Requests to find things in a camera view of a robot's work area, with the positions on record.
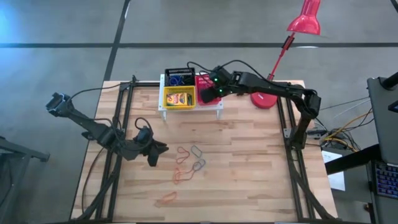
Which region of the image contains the white paper sheet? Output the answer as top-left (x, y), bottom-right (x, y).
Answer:
top-left (321, 150), bottom-right (346, 192)

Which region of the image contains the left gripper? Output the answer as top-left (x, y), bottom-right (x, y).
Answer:
top-left (123, 139), bottom-right (170, 167)

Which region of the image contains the red desk lamp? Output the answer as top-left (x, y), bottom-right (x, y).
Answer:
top-left (250, 0), bottom-right (322, 110)

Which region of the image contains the tangled cable bundle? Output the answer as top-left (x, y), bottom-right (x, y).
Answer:
top-left (312, 98), bottom-right (376, 153)

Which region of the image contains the grey metal stand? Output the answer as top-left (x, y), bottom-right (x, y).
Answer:
top-left (0, 136), bottom-right (51, 224)

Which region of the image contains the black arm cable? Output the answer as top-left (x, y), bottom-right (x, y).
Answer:
top-left (66, 81), bottom-right (154, 150)
top-left (186, 59), bottom-right (269, 82)

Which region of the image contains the orange rubber band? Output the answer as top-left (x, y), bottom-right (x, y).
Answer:
top-left (160, 190), bottom-right (178, 204)

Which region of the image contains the black aluminium table frame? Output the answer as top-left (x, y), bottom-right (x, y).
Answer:
top-left (70, 80), bottom-right (340, 223)

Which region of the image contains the yellow plastic basket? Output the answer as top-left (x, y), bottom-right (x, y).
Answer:
top-left (162, 85), bottom-right (197, 111)

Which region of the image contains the grey blue rubber band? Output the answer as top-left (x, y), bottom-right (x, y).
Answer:
top-left (190, 144), bottom-right (204, 159)

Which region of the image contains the black plastic basket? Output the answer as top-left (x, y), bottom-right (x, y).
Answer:
top-left (164, 67), bottom-right (197, 87)

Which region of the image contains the red rubber band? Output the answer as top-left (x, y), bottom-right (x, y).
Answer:
top-left (172, 167), bottom-right (197, 185)
top-left (175, 146), bottom-right (191, 166)

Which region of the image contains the dark grey desk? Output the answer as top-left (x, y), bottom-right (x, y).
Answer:
top-left (366, 71), bottom-right (398, 224)

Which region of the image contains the black desk bar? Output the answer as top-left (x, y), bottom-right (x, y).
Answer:
top-left (324, 144), bottom-right (382, 175)

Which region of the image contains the computer keyboard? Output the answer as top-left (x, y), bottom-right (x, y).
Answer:
top-left (374, 161), bottom-right (398, 200)

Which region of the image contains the red plastic basket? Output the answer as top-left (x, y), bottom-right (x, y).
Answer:
top-left (194, 74), bottom-right (223, 106)

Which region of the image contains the white perforated metal shelf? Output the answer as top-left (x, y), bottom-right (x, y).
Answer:
top-left (158, 72), bottom-right (224, 121)

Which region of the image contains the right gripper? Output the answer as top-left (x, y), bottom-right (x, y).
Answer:
top-left (200, 66), bottom-right (241, 105)

